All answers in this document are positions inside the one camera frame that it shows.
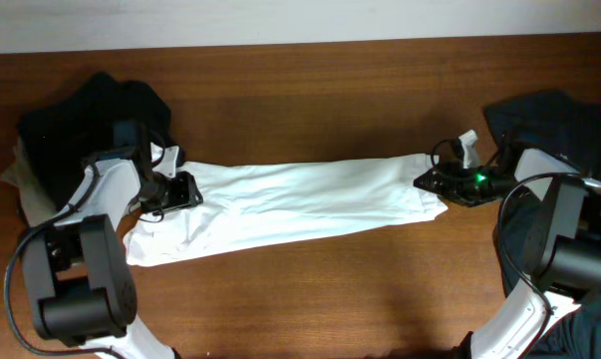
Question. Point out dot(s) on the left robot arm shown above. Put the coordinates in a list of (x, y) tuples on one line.
[(79, 287)]

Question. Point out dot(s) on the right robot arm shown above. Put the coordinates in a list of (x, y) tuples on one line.
[(561, 258)]

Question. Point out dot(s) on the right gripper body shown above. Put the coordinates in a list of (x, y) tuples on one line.
[(431, 180)]

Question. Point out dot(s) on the beige folded garment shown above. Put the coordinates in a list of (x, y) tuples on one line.
[(36, 204)]

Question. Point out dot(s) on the white t-shirt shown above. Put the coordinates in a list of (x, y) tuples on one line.
[(253, 206)]

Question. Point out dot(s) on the dark navy garment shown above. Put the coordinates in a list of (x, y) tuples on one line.
[(555, 122)]

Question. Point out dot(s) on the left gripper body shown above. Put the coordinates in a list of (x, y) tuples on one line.
[(186, 190)]

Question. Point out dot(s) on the black folded garment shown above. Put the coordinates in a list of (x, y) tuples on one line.
[(58, 137)]

